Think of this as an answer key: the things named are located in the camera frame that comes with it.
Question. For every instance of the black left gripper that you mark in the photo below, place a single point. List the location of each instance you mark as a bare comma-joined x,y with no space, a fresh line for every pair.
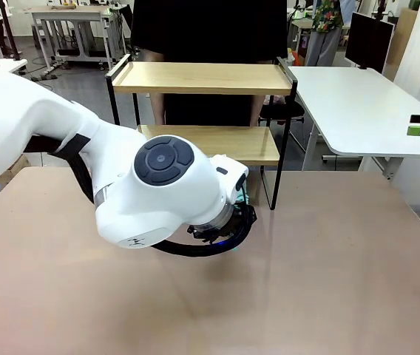
228,227

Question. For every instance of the person's right forearm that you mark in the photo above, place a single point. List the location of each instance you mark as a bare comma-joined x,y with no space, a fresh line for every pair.
157,107

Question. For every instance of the person's left forearm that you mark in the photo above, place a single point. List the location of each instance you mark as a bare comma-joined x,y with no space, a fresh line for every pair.
256,111

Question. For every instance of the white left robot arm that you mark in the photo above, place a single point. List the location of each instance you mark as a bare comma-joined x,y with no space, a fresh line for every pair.
47,122

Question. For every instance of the two-tier wooden metal shelf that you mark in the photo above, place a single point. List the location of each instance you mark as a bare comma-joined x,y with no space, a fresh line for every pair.
202,87

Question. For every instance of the large white table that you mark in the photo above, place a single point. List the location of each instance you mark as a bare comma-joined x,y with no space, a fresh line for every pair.
350,103

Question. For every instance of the brown wooden board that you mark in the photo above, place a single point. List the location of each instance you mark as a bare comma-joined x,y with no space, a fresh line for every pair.
406,37

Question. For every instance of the black computer monitor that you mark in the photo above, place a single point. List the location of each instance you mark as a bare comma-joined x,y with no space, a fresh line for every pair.
369,40

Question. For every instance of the person in floral shirt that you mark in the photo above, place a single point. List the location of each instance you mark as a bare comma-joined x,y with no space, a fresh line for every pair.
324,37

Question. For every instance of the dark grey plastic stool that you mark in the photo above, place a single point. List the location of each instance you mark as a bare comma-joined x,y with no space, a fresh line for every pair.
291,109

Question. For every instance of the person in black clothes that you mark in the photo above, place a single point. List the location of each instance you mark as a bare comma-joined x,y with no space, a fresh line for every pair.
210,29

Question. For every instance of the cardboard box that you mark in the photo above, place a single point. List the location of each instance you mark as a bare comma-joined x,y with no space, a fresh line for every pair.
14,172

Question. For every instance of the floor power strip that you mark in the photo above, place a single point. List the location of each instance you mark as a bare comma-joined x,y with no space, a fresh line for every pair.
43,76

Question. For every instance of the grey metal workbench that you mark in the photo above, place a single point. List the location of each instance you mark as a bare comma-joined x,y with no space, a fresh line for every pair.
69,15

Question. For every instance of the white side table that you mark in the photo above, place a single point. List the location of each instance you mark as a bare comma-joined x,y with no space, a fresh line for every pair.
16,64

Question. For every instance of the black stand pole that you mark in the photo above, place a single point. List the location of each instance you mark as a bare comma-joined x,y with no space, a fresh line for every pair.
10,33

